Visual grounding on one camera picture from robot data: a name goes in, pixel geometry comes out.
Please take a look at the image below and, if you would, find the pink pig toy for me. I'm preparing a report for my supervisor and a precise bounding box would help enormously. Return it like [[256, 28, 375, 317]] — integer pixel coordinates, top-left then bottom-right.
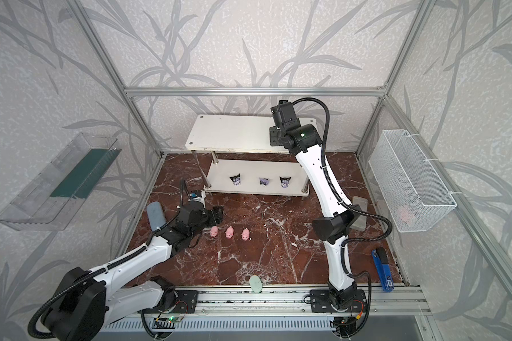
[[241, 228, 250, 241], [210, 226, 218, 237], [226, 227, 235, 239]]

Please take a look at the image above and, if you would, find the black purple figurine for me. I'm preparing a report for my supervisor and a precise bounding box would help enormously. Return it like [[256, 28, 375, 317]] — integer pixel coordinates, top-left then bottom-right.
[[280, 176, 292, 188], [229, 173, 241, 186]]

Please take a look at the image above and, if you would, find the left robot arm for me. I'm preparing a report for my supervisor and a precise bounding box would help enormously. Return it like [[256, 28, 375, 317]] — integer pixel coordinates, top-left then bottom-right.
[[27, 200, 224, 340]]

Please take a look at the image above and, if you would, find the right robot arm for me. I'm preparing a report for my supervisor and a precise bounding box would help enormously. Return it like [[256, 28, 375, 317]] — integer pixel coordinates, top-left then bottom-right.
[[270, 124, 371, 311]]

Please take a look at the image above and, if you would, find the white two-tier shelf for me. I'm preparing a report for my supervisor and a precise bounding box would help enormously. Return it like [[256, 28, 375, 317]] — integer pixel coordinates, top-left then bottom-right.
[[186, 115, 309, 197]]

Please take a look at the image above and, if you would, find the pale green oval object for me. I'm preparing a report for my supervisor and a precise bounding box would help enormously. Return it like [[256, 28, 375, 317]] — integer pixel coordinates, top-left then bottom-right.
[[249, 275, 263, 294]]

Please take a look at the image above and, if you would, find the grey glasses case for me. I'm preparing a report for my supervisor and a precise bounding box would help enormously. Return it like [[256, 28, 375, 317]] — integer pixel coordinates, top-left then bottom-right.
[[350, 195, 368, 232]]

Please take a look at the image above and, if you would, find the green circuit board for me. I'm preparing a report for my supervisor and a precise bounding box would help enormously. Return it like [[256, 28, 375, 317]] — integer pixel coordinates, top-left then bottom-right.
[[154, 315, 185, 329]]

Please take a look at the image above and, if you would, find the pink toy in basket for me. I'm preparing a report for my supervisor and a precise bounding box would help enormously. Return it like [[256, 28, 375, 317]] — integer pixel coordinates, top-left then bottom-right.
[[398, 205, 417, 227]]

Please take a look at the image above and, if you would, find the aluminium frame crossbar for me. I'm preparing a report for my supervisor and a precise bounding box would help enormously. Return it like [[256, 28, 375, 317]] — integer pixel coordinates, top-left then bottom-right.
[[124, 87, 385, 97]]

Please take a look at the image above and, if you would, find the blue tool on rail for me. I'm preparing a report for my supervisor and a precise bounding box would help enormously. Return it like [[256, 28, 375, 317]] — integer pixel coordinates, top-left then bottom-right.
[[371, 247, 394, 292]]

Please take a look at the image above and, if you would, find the clear plastic wall bin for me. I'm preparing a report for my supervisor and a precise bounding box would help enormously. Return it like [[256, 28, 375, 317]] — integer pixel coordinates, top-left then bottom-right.
[[0, 133, 122, 232]]

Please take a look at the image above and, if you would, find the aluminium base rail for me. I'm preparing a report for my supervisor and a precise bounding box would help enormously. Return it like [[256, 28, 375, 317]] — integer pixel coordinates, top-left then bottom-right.
[[123, 284, 432, 318]]

